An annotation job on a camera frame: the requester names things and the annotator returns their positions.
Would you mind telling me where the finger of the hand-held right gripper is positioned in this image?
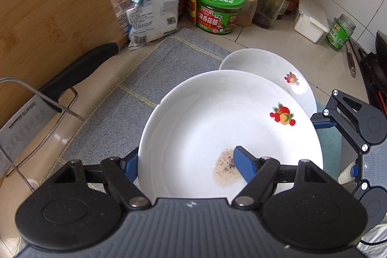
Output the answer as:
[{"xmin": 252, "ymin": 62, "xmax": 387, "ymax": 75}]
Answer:
[
  {"xmin": 351, "ymin": 163, "xmax": 371, "ymax": 195},
  {"xmin": 311, "ymin": 89, "xmax": 371, "ymax": 154}
]

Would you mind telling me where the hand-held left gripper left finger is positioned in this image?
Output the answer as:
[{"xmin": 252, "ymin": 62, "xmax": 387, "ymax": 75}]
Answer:
[{"xmin": 53, "ymin": 152, "xmax": 152, "ymax": 210}]

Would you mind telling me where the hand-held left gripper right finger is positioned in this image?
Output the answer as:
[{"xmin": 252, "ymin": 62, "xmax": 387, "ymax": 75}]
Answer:
[{"xmin": 231, "ymin": 146, "xmax": 325, "ymax": 210}]

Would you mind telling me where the white fruit-print plate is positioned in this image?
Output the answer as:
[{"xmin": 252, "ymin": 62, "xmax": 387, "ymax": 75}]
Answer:
[
  {"xmin": 137, "ymin": 70, "xmax": 324, "ymax": 199},
  {"xmin": 218, "ymin": 48, "xmax": 317, "ymax": 118}
]

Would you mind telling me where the teal cloth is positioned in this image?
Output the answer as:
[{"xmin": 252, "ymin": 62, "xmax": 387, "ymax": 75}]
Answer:
[{"xmin": 316, "ymin": 98, "xmax": 342, "ymax": 183}]

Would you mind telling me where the white jacket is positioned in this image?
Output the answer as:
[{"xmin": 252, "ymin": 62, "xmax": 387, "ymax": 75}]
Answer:
[{"xmin": 357, "ymin": 222, "xmax": 387, "ymax": 258}]

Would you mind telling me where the grey cloth mat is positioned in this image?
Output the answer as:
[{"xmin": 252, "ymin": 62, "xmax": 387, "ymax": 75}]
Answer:
[{"xmin": 57, "ymin": 28, "xmax": 233, "ymax": 186}]

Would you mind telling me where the black gas stove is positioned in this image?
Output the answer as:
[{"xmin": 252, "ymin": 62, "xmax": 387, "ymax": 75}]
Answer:
[{"xmin": 358, "ymin": 31, "xmax": 387, "ymax": 113}]

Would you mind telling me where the small green-label glass jar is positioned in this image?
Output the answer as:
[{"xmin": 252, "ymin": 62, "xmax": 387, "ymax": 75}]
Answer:
[{"xmin": 326, "ymin": 14, "xmax": 357, "ymax": 52}]

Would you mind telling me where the white plastic container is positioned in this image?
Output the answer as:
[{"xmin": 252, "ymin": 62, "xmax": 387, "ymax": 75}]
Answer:
[{"xmin": 294, "ymin": 0, "xmax": 330, "ymax": 44}]

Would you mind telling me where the clear glass bottle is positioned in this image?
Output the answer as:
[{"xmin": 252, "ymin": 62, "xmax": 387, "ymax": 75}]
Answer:
[{"xmin": 252, "ymin": 0, "xmax": 288, "ymax": 29}]

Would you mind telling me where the yellow-lid spice jar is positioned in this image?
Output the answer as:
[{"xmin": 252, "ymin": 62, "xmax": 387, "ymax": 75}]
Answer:
[{"xmin": 237, "ymin": 0, "xmax": 260, "ymax": 27}]

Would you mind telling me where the green-lid sauce jar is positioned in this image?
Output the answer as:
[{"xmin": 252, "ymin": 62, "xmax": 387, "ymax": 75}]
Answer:
[{"xmin": 195, "ymin": 0, "xmax": 245, "ymax": 35}]

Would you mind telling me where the white printed bag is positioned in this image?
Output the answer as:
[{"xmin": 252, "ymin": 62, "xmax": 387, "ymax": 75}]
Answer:
[{"xmin": 125, "ymin": 0, "xmax": 186, "ymax": 51}]

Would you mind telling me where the yellow packet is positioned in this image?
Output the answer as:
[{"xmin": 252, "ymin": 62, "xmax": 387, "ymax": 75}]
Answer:
[{"xmin": 185, "ymin": 0, "xmax": 197, "ymax": 25}]

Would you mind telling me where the wooden cutting board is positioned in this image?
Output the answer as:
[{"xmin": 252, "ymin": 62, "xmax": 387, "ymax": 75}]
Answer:
[{"xmin": 0, "ymin": 0, "xmax": 127, "ymax": 125}]

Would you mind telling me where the wooden-handled knife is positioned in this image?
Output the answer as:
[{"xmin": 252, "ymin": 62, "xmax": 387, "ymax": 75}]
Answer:
[{"xmin": 345, "ymin": 39, "xmax": 357, "ymax": 79}]

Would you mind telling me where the metal wire knife rack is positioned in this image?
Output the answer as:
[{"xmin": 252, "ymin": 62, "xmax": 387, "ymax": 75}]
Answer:
[{"xmin": 0, "ymin": 77, "xmax": 87, "ymax": 193}]

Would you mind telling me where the black-handled cleaver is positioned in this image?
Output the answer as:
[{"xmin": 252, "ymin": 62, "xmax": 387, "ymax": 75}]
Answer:
[{"xmin": 0, "ymin": 43, "xmax": 120, "ymax": 178}]

